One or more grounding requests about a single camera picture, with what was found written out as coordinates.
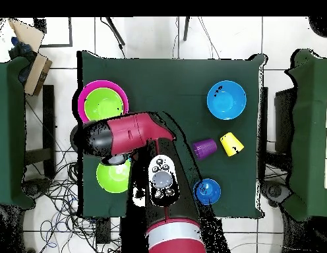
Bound purple cup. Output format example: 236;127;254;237
191;138;218;161

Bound yellow cup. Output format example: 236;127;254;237
219;132;245;158

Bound green bowl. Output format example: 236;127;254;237
96;157;132;194
84;87;125;121

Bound light blue bowl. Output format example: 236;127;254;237
206;80;248;121

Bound pink bowl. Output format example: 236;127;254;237
77;80;129;124

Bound dark green table cloth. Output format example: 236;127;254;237
77;50;267;219

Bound small dark blue bowl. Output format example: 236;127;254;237
193;178;222;206

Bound black tripod leg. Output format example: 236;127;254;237
100;16;127;59
183;16;191;42

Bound black metal stand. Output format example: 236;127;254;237
24;84;57;180
258;86;296;156

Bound brown cardboard box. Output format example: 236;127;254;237
23;52;53;96

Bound green cloth side table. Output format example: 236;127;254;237
0;56;35;210
282;48;327;222

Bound brown cardboard sheet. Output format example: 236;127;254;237
7;18;45;53

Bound tangled floor cables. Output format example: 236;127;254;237
23;143;122;253

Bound black pedestal leg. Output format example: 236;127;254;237
22;178;52;198
260;181;293;208

